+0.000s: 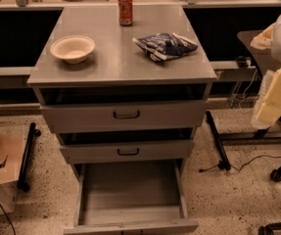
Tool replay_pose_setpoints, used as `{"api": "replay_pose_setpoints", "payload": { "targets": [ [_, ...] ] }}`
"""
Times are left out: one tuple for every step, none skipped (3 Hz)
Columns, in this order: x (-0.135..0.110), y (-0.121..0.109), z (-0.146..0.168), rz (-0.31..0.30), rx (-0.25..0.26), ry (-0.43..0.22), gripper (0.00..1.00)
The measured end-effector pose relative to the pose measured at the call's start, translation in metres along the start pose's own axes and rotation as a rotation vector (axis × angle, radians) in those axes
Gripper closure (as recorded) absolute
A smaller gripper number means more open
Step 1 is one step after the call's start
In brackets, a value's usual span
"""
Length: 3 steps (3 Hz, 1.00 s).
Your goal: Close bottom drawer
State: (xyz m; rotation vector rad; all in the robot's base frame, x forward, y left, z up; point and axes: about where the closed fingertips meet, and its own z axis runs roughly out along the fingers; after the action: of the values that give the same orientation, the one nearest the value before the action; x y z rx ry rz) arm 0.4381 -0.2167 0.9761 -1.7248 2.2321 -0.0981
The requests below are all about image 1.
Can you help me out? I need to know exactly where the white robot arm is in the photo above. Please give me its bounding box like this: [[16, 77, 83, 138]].
[[251, 15, 281, 129]]

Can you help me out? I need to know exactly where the blue chip bag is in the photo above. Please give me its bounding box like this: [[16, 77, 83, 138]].
[[132, 33, 198, 62]]

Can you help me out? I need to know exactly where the white hanging cable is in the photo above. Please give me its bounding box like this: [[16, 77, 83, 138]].
[[237, 68, 259, 115]]

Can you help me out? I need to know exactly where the grey drawer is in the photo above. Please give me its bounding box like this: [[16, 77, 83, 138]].
[[41, 100, 207, 133], [61, 139, 194, 165], [64, 161, 199, 235]]

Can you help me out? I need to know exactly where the dark side table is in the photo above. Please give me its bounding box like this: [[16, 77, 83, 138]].
[[237, 29, 281, 141]]

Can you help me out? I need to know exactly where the black right table foot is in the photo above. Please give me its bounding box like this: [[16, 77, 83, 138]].
[[206, 111, 231, 170]]

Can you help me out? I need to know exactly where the cream paper bowl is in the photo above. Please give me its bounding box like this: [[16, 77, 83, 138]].
[[50, 35, 95, 64]]

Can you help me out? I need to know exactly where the black left table foot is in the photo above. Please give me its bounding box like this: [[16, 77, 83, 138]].
[[17, 122, 41, 192]]

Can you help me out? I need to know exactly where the orange soda can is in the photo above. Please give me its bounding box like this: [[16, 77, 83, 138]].
[[117, 0, 133, 26]]

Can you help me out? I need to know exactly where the grey drawer cabinet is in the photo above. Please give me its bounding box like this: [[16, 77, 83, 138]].
[[26, 4, 218, 181]]

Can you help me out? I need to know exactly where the black table foot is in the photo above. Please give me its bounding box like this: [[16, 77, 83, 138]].
[[206, 111, 231, 170], [17, 122, 41, 192]]

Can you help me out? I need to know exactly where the black floor cable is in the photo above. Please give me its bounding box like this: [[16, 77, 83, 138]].
[[198, 144, 281, 173]]

